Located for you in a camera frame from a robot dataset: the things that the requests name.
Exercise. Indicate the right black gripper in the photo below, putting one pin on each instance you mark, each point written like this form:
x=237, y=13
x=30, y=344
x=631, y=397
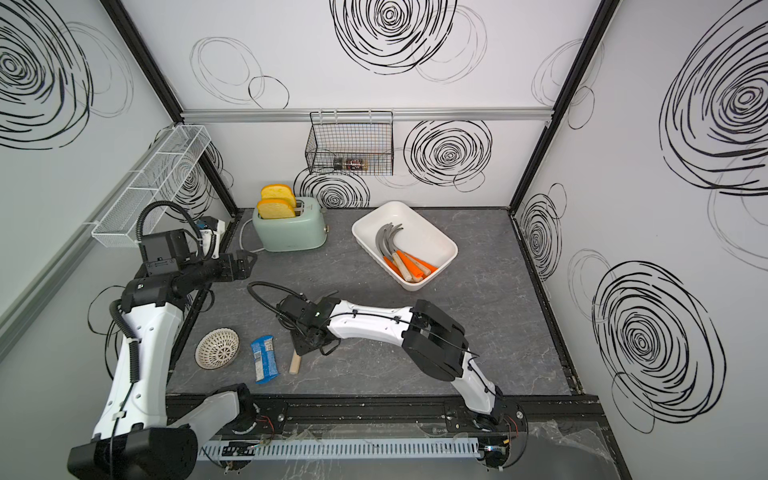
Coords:
x=299, y=346

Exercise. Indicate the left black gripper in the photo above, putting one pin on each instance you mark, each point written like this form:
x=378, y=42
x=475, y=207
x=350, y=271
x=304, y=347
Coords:
x=243, y=268

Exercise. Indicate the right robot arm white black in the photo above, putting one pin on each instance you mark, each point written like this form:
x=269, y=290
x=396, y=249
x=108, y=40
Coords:
x=434, y=341

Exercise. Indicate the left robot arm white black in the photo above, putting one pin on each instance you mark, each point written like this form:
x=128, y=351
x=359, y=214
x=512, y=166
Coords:
x=133, y=438

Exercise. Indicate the white rectangular storage box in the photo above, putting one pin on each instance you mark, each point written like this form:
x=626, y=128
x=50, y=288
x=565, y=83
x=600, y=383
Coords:
x=419, y=238

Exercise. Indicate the blue snack packet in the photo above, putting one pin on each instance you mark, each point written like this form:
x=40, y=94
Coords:
x=263, y=355

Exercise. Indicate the white round sink strainer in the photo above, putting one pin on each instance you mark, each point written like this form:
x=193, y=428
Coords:
x=217, y=349

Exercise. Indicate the mint green toaster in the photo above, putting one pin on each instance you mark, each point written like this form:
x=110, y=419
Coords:
x=306, y=231

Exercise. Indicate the front yellow toast slice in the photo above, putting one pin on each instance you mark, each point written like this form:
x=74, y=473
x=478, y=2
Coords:
x=275, y=209

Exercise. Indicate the yellow toast slice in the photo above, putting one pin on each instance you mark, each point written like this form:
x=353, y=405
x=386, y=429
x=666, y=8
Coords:
x=275, y=209
x=279, y=192

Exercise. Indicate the rear yellow toast slice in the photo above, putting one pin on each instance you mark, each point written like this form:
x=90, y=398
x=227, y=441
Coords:
x=279, y=192

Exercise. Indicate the small jar in basket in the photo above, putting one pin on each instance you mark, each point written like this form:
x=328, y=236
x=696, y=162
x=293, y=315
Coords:
x=349, y=164

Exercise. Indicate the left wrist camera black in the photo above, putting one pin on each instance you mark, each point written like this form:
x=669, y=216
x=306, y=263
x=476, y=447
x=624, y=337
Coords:
x=165, y=252

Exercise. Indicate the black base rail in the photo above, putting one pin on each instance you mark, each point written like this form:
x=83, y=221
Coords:
x=449, y=412

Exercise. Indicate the white mesh wall shelf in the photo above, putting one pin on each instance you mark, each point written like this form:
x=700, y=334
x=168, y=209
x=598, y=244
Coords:
x=169, y=171

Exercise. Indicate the white slotted cable duct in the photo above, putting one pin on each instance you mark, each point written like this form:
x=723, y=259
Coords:
x=222, y=451

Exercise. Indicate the black wire wall basket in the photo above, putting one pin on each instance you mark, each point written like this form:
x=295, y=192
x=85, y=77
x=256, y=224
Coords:
x=366, y=134

